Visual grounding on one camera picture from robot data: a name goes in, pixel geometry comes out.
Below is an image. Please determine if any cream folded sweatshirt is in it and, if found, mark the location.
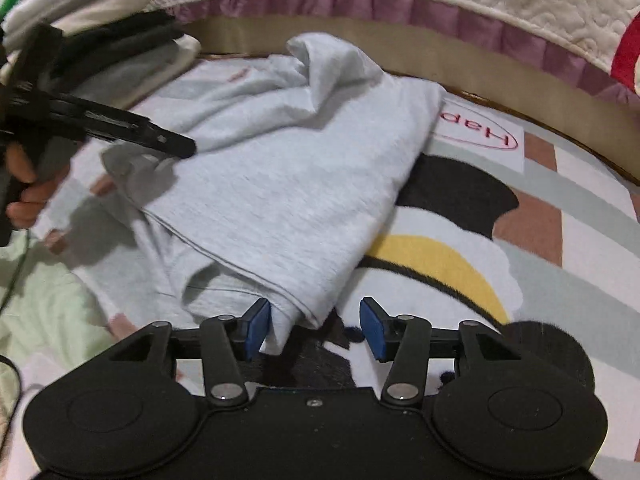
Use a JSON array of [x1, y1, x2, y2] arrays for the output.
[[52, 0, 151, 36]]

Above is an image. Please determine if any black folded garment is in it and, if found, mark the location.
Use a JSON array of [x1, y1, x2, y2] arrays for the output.
[[52, 11, 183, 77]]

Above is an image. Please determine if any light grey abc t-shirt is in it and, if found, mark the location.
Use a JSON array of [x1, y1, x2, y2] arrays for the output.
[[70, 32, 445, 354]]

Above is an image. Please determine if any checkered cartoon floor rug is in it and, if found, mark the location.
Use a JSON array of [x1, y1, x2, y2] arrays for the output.
[[29, 54, 640, 480]]

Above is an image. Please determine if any grey cream folded garment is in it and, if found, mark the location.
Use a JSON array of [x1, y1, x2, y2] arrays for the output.
[[68, 35, 201, 110]]

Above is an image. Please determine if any person's left hand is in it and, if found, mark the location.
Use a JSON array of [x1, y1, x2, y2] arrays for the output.
[[6, 143, 70, 229]]

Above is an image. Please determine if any light green quilted mat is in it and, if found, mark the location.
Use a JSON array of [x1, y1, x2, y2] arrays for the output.
[[1, 231, 115, 479]]

